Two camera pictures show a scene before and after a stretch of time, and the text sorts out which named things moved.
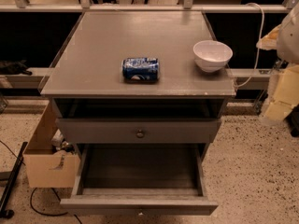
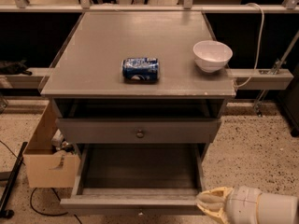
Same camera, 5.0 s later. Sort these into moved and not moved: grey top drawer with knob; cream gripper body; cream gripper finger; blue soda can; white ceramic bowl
Moved: cream gripper body; cream gripper finger
Not moved: blue soda can; grey top drawer with knob; white ceramic bowl
